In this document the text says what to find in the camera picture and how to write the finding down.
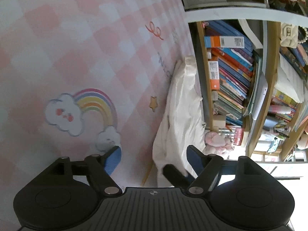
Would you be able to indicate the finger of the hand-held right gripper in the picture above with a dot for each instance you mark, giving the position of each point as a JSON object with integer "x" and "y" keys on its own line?
{"x": 174, "y": 174}

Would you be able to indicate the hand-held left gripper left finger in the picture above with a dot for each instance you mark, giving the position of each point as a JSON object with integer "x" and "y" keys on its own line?
{"x": 113, "y": 160}

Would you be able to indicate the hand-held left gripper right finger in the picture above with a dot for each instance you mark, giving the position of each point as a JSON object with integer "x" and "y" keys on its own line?
{"x": 195, "y": 160}

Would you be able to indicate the cream t-shirt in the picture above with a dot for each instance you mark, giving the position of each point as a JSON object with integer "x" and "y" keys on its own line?
{"x": 180, "y": 115}

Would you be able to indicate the white pink plush bunny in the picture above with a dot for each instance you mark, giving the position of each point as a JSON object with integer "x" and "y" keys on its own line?
{"x": 215, "y": 139}

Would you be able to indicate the small white box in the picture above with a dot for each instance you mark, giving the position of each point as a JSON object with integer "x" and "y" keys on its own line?
{"x": 215, "y": 96}

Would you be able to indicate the flat white orange box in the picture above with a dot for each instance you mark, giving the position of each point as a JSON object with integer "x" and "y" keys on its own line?
{"x": 213, "y": 74}

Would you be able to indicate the row of colourful books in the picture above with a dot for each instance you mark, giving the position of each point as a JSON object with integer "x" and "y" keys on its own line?
{"x": 235, "y": 77}

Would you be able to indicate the pile of colourful booklets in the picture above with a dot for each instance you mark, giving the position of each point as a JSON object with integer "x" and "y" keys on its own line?
{"x": 284, "y": 101}

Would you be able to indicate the pink checked cartoon desk mat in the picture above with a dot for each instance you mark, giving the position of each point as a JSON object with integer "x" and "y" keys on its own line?
{"x": 72, "y": 53}

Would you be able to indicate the curved white booklet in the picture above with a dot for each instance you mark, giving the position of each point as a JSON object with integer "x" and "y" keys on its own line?
{"x": 252, "y": 38}

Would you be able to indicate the white frame wooden bookshelf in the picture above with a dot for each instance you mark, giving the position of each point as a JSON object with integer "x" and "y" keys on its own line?
{"x": 228, "y": 13}

